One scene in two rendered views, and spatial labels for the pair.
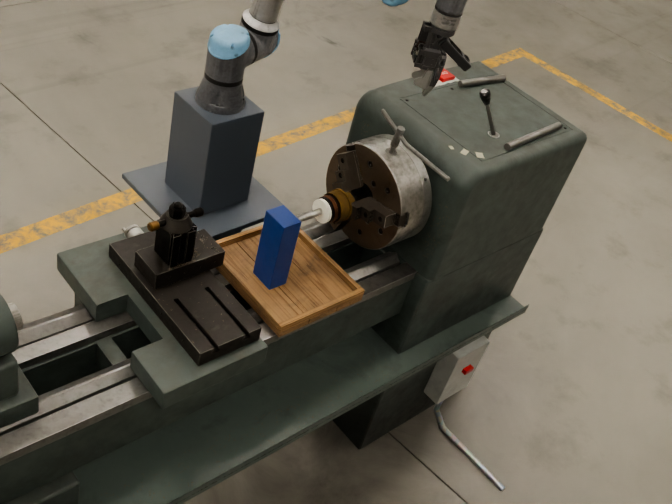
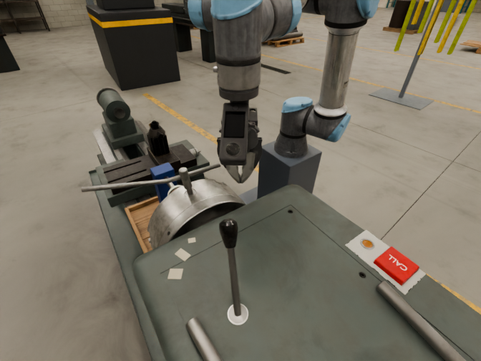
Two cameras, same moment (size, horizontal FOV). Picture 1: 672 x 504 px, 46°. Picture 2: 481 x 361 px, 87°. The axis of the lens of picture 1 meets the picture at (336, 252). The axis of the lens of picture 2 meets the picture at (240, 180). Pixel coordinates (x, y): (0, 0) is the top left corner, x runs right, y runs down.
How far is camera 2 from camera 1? 2.36 m
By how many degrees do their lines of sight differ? 77
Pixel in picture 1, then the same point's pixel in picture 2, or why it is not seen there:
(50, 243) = not seen: hidden behind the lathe
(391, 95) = (293, 198)
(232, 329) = (113, 177)
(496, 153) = (181, 303)
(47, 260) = not seen: hidden behind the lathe
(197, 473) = (117, 231)
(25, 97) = (425, 197)
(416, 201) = (154, 236)
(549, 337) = not seen: outside the picture
